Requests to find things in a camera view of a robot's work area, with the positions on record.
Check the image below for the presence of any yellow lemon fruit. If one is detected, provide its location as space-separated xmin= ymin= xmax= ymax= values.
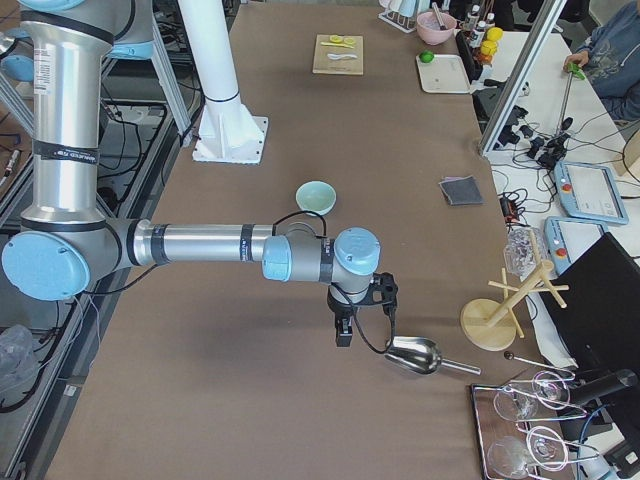
xmin=484 ymin=26 xmax=504 ymax=42

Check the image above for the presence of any wine glass lower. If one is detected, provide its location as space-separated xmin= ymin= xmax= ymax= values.
xmin=486 ymin=426 xmax=569 ymax=479

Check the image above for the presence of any crystal glass jar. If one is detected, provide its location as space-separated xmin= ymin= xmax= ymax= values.
xmin=504 ymin=227 xmax=549 ymax=277

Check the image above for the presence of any blue teach pendant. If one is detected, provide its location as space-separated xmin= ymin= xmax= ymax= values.
xmin=554 ymin=161 xmax=629 ymax=225
xmin=544 ymin=216 xmax=609 ymax=274

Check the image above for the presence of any wine glass upper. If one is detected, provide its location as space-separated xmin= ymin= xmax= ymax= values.
xmin=493 ymin=371 xmax=569 ymax=422

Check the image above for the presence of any green lime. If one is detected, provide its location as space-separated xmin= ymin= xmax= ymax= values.
xmin=419 ymin=50 xmax=434 ymax=63

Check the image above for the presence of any yellow plastic knife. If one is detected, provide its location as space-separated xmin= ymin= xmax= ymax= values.
xmin=320 ymin=41 xmax=355 ymax=49

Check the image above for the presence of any metal muddler tube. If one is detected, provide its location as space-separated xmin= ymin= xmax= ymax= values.
xmin=432 ymin=2 xmax=447 ymax=31

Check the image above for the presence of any blue teach pendant near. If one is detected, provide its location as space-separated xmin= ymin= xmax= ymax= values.
xmin=544 ymin=216 xmax=609 ymax=274

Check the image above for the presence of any aluminium frame post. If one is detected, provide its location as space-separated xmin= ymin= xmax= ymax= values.
xmin=478 ymin=0 xmax=567 ymax=156

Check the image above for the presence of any white column pedestal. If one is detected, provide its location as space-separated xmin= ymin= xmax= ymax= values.
xmin=179 ymin=0 xmax=268 ymax=165

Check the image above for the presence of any mint green ceramic bowl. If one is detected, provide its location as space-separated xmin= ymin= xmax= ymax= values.
xmin=295 ymin=180 xmax=337 ymax=215

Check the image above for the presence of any wooden mug tree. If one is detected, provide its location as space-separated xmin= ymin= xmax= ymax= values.
xmin=460 ymin=229 xmax=569 ymax=351

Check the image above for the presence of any wooden cutting board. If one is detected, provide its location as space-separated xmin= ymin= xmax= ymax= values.
xmin=312 ymin=34 xmax=364 ymax=76

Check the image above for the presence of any black monitor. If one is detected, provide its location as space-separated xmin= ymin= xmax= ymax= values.
xmin=541 ymin=233 xmax=639 ymax=372

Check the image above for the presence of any dark grey folded cloth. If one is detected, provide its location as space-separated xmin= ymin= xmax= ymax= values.
xmin=439 ymin=176 xmax=484 ymax=206

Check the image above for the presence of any person in blue hoodie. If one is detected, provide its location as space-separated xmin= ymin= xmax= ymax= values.
xmin=563 ymin=1 xmax=639 ymax=122

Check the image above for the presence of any blue teach pendant far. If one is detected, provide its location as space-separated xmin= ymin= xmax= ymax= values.
xmin=554 ymin=161 xmax=629 ymax=225

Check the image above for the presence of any wine glass rack tray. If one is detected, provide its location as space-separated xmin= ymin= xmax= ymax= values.
xmin=470 ymin=370 xmax=600 ymax=479

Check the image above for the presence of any white ceramic spoon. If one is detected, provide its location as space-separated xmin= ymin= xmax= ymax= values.
xmin=326 ymin=53 xmax=359 ymax=61

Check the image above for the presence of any metal scoop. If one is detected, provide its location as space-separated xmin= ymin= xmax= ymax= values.
xmin=384 ymin=336 xmax=482 ymax=375

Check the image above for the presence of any pink bowl with ice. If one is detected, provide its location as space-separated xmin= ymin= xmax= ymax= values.
xmin=416 ymin=11 xmax=457 ymax=45

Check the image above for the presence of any cream serving tray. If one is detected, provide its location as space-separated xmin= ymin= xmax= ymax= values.
xmin=415 ymin=54 xmax=471 ymax=94

